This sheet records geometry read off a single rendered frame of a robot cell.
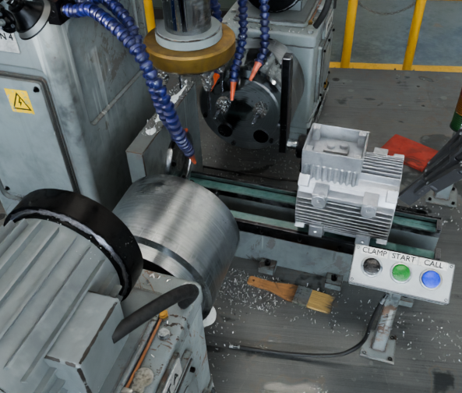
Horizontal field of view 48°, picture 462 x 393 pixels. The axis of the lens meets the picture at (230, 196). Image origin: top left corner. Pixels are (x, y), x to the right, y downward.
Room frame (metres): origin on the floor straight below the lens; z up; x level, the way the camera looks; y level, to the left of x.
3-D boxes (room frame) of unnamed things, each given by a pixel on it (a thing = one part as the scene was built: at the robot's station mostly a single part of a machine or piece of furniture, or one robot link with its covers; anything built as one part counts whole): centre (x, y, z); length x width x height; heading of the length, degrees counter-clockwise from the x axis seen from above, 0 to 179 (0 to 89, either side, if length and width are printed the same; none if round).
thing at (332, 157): (0.86, -0.22, 1.11); 0.12 x 0.11 x 0.07; 69
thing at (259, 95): (1.26, -0.08, 1.04); 0.41 x 0.25 x 0.25; 160
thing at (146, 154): (1.00, 0.18, 0.97); 0.30 x 0.11 x 0.34; 160
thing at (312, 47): (1.51, -0.17, 0.99); 0.35 x 0.31 x 0.37; 160
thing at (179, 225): (0.62, 0.15, 1.04); 0.37 x 0.25 x 0.25; 160
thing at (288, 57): (1.03, -0.14, 1.12); 0.04 x 0.03 x 0.26; 70
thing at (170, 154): (0.98, 0.12, 1.02); 0.15 x 0.02 x 0.15; 160
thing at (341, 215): (0.84, -0.26, 1.02); 0.20 x 0.19 x 0.19; 69
